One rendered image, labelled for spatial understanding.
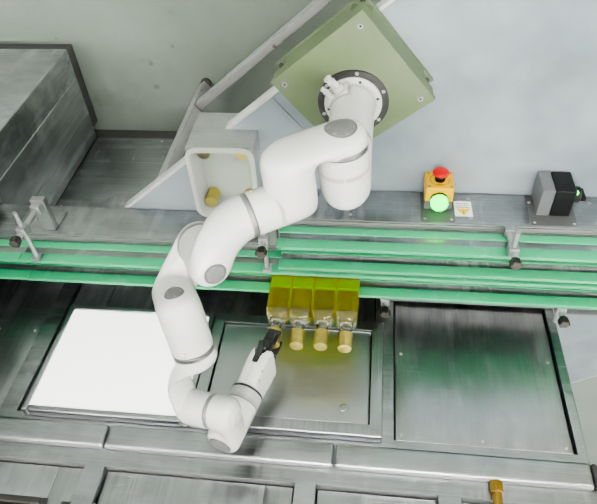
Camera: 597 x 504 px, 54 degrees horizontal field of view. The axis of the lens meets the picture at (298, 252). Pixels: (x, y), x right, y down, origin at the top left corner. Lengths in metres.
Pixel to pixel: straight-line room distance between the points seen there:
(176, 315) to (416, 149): 0.76
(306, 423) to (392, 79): 0.81
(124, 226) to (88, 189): 0.56
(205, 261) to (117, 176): 1.31
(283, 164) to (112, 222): 0.86
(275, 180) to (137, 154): 1.42
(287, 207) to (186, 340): 0.31
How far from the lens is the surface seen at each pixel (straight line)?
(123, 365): 1.65
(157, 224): 1.71
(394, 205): 1.55
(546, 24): 1.40
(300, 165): 1.00
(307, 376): 1.54
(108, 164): 2.37
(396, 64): 1.30
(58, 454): 1.60
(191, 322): 1.10
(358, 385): 1.52
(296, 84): 1.33
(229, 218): 1.03
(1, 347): 1.88
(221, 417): 1.23
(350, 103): 1.25
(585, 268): 1.63
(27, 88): 2.18
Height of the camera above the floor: 1.99
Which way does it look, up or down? 44 degrees down
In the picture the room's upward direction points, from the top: 171 degrees counter-clockwise
